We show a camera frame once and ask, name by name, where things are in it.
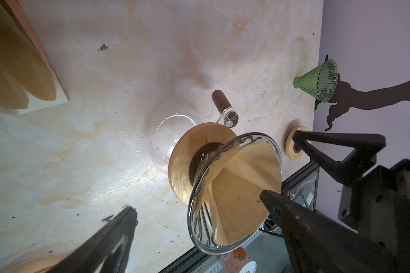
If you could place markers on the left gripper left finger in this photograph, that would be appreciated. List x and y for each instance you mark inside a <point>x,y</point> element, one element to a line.
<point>107,251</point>

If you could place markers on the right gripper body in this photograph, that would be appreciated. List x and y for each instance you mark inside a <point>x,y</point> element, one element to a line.
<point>377,206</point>

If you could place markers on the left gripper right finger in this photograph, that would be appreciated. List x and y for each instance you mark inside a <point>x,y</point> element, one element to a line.
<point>316,244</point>

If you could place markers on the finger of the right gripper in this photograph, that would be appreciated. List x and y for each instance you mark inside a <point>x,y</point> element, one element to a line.
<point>344,156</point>

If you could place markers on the orange glass pitcher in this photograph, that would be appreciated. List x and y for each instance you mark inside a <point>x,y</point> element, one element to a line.
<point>39,264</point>

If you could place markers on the brown paper coffee filter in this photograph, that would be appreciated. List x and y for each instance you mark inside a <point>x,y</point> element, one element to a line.
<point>232,190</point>

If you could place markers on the clear glass carafe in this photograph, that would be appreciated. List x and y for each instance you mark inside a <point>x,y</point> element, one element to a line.
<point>166,132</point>

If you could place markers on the green glass dripper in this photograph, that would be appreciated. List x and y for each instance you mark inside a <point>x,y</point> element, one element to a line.
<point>320,82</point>

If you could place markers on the white paper cup lid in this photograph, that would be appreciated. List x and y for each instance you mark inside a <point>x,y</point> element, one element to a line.
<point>238,261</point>

